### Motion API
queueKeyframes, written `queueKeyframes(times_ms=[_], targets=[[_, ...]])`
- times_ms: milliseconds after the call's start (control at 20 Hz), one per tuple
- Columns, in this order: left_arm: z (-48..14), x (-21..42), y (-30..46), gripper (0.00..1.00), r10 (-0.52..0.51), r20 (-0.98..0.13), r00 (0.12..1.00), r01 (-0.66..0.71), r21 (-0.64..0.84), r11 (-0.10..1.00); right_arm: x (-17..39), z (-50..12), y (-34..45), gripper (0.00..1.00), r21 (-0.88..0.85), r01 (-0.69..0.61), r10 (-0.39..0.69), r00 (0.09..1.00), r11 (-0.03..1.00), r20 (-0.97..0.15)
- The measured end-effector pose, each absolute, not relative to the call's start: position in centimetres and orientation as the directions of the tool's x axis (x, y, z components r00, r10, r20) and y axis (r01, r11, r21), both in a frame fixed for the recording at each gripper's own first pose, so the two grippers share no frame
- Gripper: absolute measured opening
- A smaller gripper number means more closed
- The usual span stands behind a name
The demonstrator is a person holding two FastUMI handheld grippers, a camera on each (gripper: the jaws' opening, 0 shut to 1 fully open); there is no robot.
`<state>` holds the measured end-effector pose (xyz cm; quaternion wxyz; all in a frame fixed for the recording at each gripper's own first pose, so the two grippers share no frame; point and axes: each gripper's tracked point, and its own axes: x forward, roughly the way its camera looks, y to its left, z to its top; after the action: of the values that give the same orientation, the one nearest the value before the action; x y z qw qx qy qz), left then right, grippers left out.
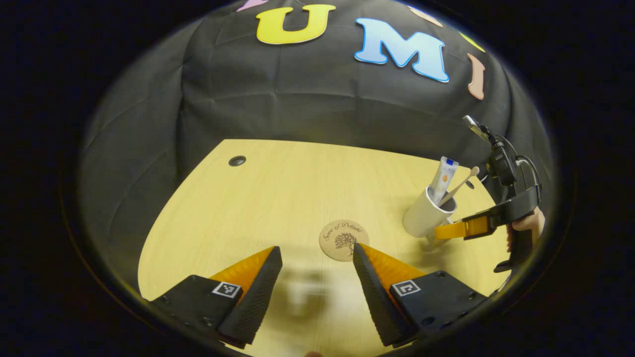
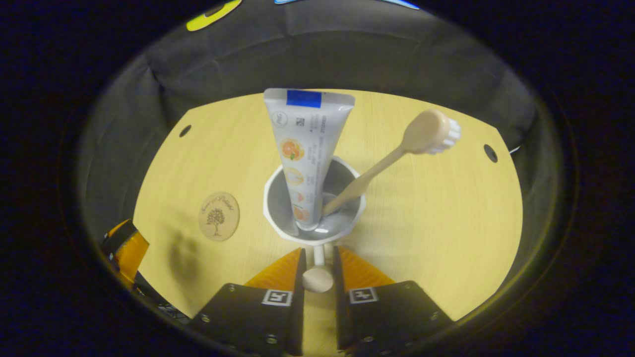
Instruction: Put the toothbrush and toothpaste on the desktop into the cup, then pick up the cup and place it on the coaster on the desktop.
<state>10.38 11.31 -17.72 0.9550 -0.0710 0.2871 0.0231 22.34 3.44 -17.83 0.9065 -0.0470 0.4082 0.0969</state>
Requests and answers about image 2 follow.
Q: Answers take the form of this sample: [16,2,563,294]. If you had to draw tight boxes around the round wooden coaster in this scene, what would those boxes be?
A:
[199,191,240,242]

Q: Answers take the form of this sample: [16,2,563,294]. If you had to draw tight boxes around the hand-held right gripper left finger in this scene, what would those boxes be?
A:
[189,247,307,357]

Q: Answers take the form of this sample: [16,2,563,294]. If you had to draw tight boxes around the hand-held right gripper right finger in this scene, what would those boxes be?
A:
[332,245,454,355]

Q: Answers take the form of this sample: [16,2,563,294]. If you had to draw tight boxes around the white cup with wooden handle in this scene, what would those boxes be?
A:
[263,155,367,293]

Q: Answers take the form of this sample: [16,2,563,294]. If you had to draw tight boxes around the wooden desktop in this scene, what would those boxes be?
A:
[133,89,524,357]

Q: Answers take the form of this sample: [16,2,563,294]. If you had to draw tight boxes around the white toothpaste tube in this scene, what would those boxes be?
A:
[263,88,356,232]

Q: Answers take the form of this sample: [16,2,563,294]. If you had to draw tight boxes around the black backdrop cloth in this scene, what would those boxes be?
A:
[74,0,566,278]

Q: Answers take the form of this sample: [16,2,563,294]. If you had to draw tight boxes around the beige toothbrush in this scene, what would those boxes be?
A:
[321,109,462,217]

